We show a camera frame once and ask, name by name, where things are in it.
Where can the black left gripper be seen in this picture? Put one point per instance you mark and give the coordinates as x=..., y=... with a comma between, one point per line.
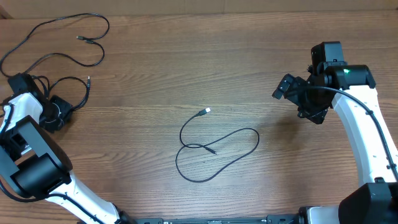
x=64, y=106

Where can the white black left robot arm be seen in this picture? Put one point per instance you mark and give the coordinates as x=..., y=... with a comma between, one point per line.
x=33, y=166

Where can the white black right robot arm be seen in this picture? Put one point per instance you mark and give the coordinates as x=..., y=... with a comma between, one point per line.
x=350, y=90

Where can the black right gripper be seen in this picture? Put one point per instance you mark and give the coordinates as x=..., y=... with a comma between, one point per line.
x=318, y=114

